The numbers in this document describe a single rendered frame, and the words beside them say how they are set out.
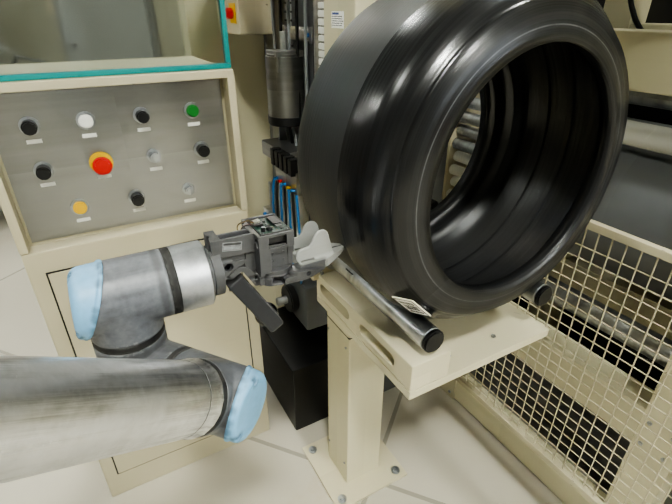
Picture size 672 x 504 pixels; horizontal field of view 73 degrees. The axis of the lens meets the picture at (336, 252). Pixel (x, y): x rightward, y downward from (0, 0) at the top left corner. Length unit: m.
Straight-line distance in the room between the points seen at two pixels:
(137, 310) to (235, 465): 1.23
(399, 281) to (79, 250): 0.83
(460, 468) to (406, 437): 0.21
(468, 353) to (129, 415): 0.67
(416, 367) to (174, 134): 0.82
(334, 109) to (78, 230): 0.81
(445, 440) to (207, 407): 1.40
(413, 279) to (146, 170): 0.80
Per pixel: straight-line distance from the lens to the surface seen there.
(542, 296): 0.97
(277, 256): 0.64
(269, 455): 1.77
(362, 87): 0.64
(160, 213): 1.29
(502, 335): 1.01
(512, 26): 0.66
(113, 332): 0.61
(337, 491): 1.67
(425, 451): 1.80
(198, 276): 0.59
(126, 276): 0.59
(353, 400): 1.40
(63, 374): 0.40
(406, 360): 0.81
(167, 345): 0.65
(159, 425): 0.47
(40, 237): 1.29
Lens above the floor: 1.40
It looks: 28 degrees down
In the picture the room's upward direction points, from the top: straight up
